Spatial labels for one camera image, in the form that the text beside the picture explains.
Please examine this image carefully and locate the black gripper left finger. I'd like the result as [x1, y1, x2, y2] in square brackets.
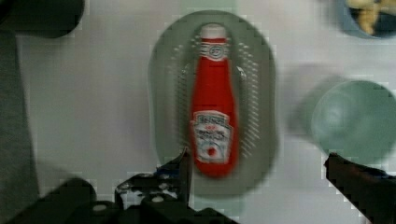
[115, 147, 192, 207]

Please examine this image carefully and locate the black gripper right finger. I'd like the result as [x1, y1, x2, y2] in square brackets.
[324, 153, 396, 224]

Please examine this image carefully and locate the red ketchup bottle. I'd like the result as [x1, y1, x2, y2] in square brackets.
[190, 23, 238, 178]

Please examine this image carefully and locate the green oval strainer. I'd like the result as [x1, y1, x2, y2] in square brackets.
[148, 10, 277, 198]

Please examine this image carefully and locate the mint green mug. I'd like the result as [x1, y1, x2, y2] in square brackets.
[292, 79, 396, 164]

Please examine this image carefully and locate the blue bowl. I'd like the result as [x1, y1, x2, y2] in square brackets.
[335, 0, 396, 39]

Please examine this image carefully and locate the toy banana peel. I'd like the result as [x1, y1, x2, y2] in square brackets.
[346, 0, 396, 35]

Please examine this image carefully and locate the black cylindrical cup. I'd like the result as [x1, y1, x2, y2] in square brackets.
[1, 0, 85, 38]

